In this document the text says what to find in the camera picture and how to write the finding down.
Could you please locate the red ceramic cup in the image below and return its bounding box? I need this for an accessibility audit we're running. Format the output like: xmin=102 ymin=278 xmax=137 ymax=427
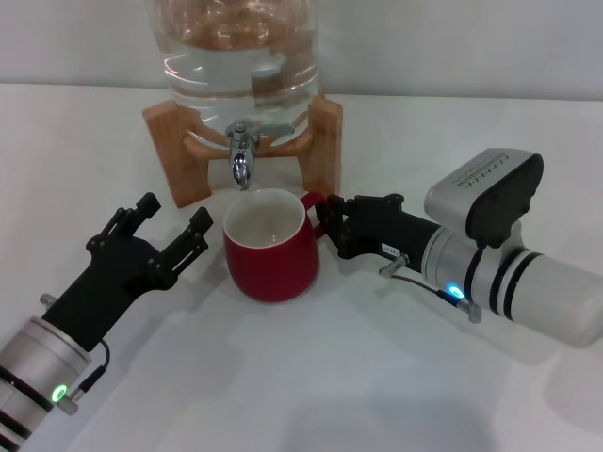
xmin=221 ymin=187 xmax=329 ymax=303

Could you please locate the clear glass water jar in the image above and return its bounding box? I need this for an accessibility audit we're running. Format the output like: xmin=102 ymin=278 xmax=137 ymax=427
xmin=151 ymin=0 xmax=324 ymax=145

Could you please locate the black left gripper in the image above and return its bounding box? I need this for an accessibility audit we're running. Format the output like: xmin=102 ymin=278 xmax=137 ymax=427
xmin=41 ymin=191 xmax=214 ymax=352

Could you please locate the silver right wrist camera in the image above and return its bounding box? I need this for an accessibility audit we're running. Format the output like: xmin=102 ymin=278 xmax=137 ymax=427
xmin=423 ymin=148 xmax=546 ymax=250

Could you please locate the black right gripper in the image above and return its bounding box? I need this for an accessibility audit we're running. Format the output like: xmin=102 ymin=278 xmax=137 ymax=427
xmin=314 ymin=191 xmax=447 ymax=275

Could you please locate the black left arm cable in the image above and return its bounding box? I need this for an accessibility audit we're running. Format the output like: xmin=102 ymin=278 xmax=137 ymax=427
xmin=58 ymin=338 xmax=112 ymax=416

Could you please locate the wooden jar stand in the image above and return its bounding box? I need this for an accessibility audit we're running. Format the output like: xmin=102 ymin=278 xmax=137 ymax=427
xmin=141 ymin=93 xmax=344 ymax=209

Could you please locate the chrome faucet with lever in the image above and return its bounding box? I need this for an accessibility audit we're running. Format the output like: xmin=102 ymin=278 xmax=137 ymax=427
xmin=224 ymin=120 xmax=296 ymax=192

